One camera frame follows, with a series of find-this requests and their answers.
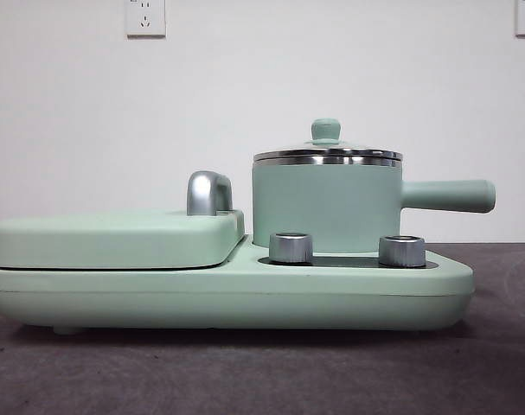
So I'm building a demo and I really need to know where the glass lid with green knob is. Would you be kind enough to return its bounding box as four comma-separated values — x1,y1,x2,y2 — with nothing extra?
253,118,404,165

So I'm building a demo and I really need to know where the silver control knob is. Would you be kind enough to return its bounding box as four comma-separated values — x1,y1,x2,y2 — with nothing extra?
377,234,427,267
268,232,314,265

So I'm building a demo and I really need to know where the mint green breakfast machine base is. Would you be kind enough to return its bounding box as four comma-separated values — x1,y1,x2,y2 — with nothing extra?
0,242,476,336

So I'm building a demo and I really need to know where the mint green hinged griddle cover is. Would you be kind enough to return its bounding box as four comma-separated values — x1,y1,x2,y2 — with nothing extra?
0,208,247,271

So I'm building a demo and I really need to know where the mint green pot with handle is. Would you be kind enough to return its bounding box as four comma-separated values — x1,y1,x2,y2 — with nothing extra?
251,151,497,255

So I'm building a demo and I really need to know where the silver griddle cover handle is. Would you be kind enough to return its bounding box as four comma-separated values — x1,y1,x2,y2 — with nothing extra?
186,170,234,216

